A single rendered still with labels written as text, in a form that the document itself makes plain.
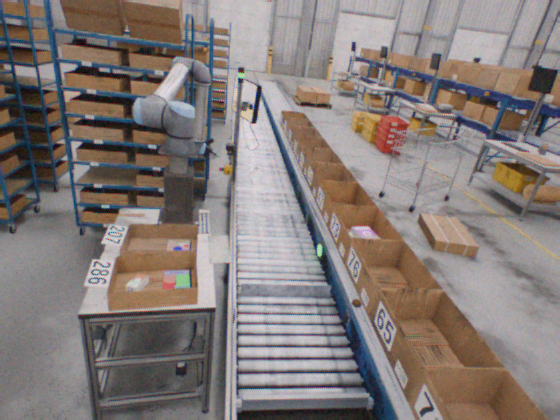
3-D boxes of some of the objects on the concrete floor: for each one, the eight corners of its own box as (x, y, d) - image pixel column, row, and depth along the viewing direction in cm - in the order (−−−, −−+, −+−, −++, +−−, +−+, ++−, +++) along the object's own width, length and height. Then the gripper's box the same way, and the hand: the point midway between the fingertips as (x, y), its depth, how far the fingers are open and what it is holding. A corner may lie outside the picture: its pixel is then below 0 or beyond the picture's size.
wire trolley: (410, 213, 481) (435, 137, 436) (377, 197, 519) (396, 125, 474) (452, 200, 544) (477, 132, 499) (419, 186, 582) (439, 121, 537)
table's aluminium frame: (126, 296, 276) (120, 212, 245) (205, 293, 290) (209, 213, 259) (92, 427, 189) (77, 320, 158) (209, 413, 203) (215, 312, 172)
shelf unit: (76, 177, 453) (50, -7, 368) (58, 193, 410) (23, -12, 324) (-14, 170, 440) (-62, -24, 355) (-43, 186, 397) (-106, -31, 311)
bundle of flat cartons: (416, 221, 461) (419, 212, 456) (454, 227, 460) (457, 218, 454) (432, 250, 399) (436, 240, 393) (476, 257, 398) (480, 247, 392)
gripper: (194, 147, 301) (216, 161, 308) (193, 150, 293) (216, 165, 300) (200, 139, 298) (222, 153, 306) (199, 142, 290) (222, 157, 298)
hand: (220, 155), depth 302 cm, fingers closed
